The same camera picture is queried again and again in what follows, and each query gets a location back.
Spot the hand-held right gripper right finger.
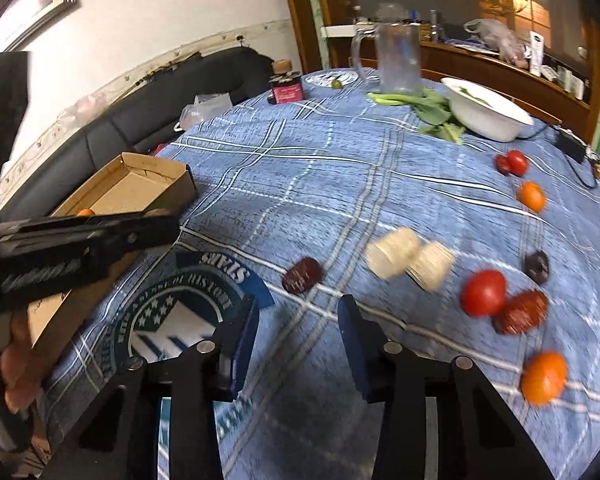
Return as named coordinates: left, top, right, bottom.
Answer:
left=337, top=294, right=556, bottom=480

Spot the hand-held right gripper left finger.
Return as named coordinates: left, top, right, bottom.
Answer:
left=40, top=294, right=261, bottom=480

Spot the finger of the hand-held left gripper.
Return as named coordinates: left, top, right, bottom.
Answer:
left=95, top=209, right=182, bottom=261

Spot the shallow cardboard box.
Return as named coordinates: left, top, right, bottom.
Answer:
left=27, top=151, right=198, bottom=356

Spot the red tomato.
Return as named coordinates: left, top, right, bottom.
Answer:
left=461, top=269, right=508, bottom=317
left=506, top=150, right=529, bottom=177

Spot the large wrinkled red date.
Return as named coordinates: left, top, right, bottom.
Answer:
left=492, top=290, right=550, bottom=336

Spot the dark purple plum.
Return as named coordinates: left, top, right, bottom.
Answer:
left=524, top=251, right=551, bottom=283

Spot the person's left hand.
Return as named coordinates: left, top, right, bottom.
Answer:
left=0, top=307, right=47, bottom=413

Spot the black leather sofa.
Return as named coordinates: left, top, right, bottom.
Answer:
left=0, top=47, right=276, bottom=221

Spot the clear plastic bag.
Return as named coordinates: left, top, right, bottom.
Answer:
left=174, top=92, right=233, bottom=133

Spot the person's dark clothing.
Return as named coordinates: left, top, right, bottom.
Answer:
left=0, top=51, right=33, bottom=241

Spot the dark jar with pink label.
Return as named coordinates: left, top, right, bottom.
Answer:
left=269, top=59, right=305, bottom=106

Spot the green leafy vegetable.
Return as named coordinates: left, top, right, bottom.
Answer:
left=367, top=87, right=468, bottom=143

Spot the wooden framed glass partition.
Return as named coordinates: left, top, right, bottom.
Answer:
left=279, top=0, right=600, bottom=146

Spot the white bowl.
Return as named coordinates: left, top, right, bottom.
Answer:
left=441, top=76, right=535, bottom=142

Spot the clear glass pitcher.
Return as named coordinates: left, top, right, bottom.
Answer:
left=349, top=20, right=425, bottom=97

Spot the black power adapter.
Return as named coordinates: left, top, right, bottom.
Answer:
left=555, top=129, right=588, bottom=161

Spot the translucent plastic bag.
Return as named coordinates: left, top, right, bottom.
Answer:
left=464, top=18, right=528, bottom=66

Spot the white tube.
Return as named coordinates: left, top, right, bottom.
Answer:
left=529, top=31, right=546, bottom=77

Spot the black cable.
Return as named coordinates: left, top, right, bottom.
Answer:
left=517, top=125, right=598, bottom=188

